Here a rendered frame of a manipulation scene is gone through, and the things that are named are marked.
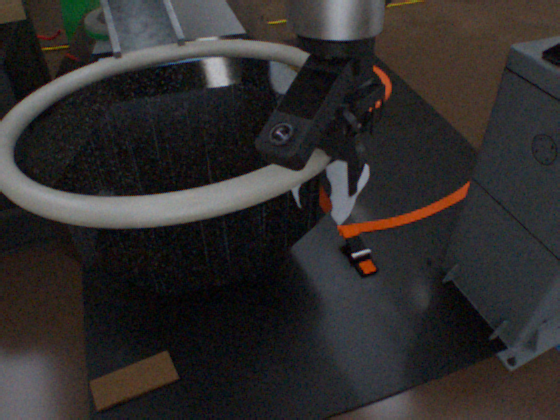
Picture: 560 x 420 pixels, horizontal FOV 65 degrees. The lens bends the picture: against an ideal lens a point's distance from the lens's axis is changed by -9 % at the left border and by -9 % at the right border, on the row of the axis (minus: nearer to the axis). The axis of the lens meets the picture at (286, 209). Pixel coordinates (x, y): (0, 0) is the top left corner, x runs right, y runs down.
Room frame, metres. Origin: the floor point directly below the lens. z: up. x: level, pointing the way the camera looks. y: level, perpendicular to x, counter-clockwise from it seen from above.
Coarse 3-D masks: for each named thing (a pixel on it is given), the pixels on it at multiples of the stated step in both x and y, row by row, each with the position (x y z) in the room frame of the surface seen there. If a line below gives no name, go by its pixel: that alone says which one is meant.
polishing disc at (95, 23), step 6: (96, 12) 1.16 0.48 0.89; (102, 12) 1.16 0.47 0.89; (90, 18) 1.12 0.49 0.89; (96, 18) 1.12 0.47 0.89; (102, 18) 1.12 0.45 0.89; (90, 24) 1.08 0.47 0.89; (96, 24) 1.08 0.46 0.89; (102, 24) 1.08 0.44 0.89; (90, 30) 1.06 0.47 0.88; (96, 30) 1.05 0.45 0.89; (102, 30) 1.04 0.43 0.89
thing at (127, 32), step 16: (112, 0) 0.93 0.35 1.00; (128, 0) 0.94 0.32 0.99; (144, 0) 0.94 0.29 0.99; (160, 0) 0.89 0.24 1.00; (112, 16) 0.88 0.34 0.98; (128, 16) 0.88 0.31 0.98; (144, 16) 0.89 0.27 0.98; (160, 16) 0.89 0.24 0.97; (112, 32) 0.77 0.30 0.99; (128, 32) 0.84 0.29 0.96; (144, 32) 0.84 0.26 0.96; (160, 32) 0.84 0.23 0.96; (176, 32) 0.78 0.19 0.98; (112, 48) 0.73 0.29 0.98; (128, 48) 0.79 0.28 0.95; (144, 48) 0.79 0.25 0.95; (160, 64) 0.76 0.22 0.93
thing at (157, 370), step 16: (128, 368) 0.66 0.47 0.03; (144, 368) 0.66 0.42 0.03; (160, 368) 0.66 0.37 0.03; (96, 384) 0.60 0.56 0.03; (112, 384) 0.60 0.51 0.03; (128, 384) 0.61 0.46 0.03; (144, 384) 0.61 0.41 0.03; (160, 384) 0.61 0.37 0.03; (96, 400) 0.55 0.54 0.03; (112, 400) 0.55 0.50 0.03
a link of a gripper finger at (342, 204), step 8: (336, 160) 0.38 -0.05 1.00; (328, 168) 0.39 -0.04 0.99; (336, 168) 0.38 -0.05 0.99; (344, 168) 0.38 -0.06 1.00; (368, 168) 0.42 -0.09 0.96; (328, 176) 0.39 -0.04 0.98; (336, 176) 0.38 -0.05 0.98; (344, 176) 0.38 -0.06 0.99; (368, 176) 0.42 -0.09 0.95; (336, 184) 0.38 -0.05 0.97; (344, 184) 0.38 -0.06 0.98; (360, 184) 0.40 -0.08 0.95; (336, 192) 0.38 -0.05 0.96; (344, 192) 0.37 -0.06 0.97; (336, 200) 0.38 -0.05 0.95; (344, 200) 0.37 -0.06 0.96; (352, 200) 0.38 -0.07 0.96; (336, 208) 0.38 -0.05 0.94; (344, 208) 0.37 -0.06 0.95; (336, 216) 0.38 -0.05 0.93; (344, 216) 0.38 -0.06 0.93
